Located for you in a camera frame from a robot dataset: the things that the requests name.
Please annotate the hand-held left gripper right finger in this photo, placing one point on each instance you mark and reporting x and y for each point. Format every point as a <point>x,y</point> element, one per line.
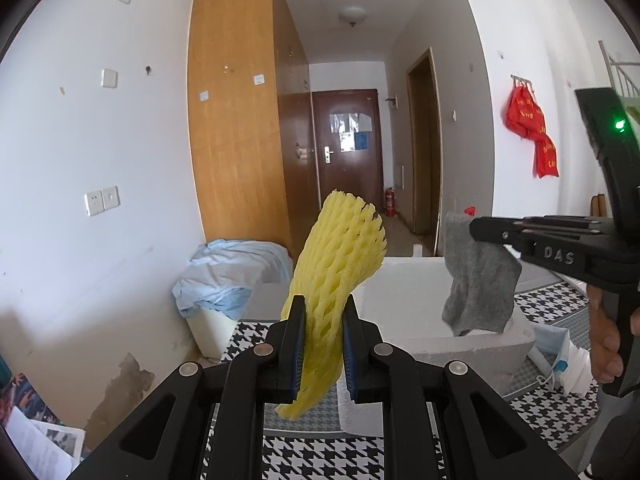
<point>348,355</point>

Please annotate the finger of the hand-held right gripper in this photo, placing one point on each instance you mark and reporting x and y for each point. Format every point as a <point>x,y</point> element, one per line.
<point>500,230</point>

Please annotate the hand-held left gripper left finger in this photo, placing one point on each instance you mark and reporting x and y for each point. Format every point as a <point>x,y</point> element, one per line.
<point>298,340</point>

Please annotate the grey cloth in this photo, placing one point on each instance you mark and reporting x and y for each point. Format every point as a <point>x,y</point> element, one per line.
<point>475,285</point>

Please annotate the white foam box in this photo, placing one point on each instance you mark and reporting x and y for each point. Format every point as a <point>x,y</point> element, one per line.
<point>400,310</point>

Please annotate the yellow foam fruit net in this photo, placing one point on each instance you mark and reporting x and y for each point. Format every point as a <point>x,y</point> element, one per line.
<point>340,250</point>

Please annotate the blue face mask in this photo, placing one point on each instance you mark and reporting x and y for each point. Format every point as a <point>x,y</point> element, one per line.
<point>552,345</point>

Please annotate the person's right hand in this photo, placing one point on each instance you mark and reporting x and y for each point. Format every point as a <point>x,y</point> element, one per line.
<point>602,350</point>

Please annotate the wooden plank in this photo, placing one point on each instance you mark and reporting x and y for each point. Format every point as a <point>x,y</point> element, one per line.
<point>597,206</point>

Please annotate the red printed bag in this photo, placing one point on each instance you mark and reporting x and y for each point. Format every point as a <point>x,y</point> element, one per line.
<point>522,110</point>
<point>546,157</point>

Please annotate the white bin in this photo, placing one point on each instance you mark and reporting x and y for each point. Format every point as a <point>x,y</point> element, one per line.
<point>210,332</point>

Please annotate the black white houndstooth tablecloth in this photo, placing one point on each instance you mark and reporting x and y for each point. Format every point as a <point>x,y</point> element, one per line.
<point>320,455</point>

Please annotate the light blue cloth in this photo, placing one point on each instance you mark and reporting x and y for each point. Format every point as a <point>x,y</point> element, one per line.
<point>225,265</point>

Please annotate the red fire extinguisher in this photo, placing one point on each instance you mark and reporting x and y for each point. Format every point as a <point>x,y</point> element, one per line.
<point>390,202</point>

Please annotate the dark brown door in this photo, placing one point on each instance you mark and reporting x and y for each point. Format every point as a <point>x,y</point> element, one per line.
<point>350,175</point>

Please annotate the paper notices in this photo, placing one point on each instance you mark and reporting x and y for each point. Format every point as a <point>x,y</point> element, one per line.
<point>350,132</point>

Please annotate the person's grey clothing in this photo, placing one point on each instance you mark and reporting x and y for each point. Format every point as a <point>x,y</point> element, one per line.
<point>615,435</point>

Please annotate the wooden wardrobe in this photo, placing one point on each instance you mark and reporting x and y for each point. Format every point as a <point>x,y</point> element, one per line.
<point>235,135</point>

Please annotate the round ceiling lamp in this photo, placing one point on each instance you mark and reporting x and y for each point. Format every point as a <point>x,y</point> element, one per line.
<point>353,15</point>

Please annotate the printed paper sheets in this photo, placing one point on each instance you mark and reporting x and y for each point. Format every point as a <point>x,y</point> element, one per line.
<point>45,440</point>

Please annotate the wooden door frame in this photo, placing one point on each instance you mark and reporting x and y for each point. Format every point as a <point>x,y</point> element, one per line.
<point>425,160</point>

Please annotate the wall hook rack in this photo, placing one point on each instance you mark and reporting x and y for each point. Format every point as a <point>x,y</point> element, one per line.
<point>521,79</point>

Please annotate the white wall switch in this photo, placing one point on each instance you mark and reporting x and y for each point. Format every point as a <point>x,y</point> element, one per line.
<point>111,196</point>

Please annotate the white wall socket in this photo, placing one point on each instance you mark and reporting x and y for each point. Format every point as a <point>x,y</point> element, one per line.
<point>93,202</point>

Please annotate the white wall plate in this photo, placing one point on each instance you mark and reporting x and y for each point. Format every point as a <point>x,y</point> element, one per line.
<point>109,78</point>

